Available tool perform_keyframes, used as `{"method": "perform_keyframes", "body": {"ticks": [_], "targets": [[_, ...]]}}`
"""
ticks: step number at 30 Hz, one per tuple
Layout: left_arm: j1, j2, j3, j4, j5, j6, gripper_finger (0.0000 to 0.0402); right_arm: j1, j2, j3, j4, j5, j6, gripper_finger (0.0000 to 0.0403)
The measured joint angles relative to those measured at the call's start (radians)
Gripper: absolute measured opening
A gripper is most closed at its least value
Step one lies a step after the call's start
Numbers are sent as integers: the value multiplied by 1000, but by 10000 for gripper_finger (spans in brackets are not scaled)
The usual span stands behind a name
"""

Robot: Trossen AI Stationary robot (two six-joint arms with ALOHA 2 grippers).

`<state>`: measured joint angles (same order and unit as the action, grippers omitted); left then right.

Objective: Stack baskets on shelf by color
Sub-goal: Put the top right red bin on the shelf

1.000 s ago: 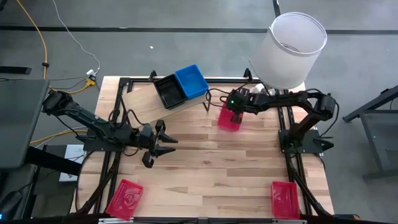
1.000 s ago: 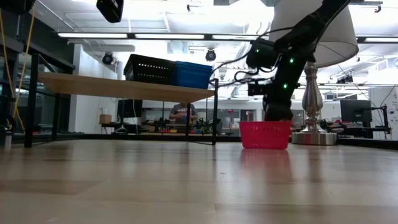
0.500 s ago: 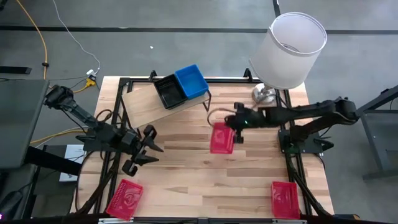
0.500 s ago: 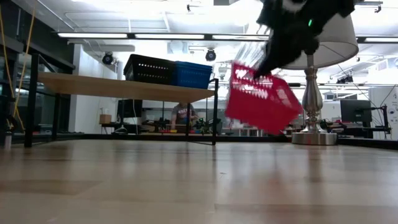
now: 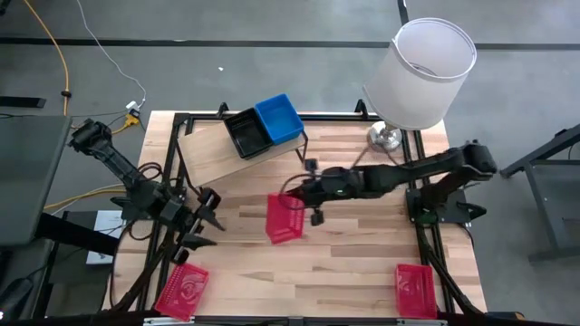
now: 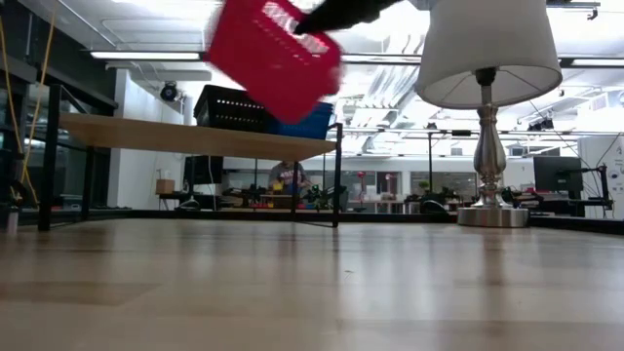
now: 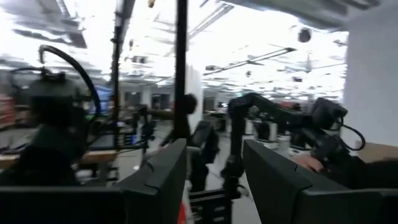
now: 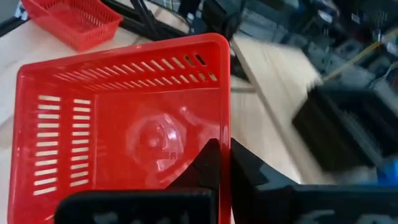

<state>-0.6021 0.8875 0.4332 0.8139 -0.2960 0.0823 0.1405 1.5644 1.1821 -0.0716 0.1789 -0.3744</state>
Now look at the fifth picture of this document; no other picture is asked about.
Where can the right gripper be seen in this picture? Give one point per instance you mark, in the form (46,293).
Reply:
(328,185)

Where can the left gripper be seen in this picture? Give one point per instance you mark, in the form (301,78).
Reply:
(179,215)

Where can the red plastic basket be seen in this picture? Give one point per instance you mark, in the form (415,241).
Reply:
(414,292)
(181,292)
(283,222)

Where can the black plastic basket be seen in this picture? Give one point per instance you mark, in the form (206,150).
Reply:
(247,133)
(260,151)

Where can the blue plastic basket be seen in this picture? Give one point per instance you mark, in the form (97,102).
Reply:
(290,138)
(278,118)

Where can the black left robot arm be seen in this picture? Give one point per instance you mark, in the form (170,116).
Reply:
(113,158)

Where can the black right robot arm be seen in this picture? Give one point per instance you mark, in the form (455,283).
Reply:
(408,174)

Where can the wooden shelf black metal legs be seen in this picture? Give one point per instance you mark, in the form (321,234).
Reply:
(208,154)

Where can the white paper sheet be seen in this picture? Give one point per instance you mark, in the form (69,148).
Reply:
(106,226)

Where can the black side table leg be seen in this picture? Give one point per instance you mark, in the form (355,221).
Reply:
(77,235)

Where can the yellow plug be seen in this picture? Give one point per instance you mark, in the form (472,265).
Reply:
(131,120)

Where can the white power adapter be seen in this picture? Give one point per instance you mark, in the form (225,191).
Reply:
(132,107)

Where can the silver table lamp white shade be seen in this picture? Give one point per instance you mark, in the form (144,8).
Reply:
(421,77)

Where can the grey side table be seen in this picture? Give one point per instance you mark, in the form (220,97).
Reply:
(31,181)

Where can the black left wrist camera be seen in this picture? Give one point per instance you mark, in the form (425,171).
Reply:
(209,198)

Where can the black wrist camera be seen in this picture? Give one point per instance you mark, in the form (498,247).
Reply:
(311,164)
(209,198)

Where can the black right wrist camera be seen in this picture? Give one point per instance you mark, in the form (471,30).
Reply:
(311,164)

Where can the black metal table frame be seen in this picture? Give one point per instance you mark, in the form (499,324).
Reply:
(335,117)

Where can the dark metal desk frame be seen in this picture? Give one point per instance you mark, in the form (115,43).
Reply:
(539,151)

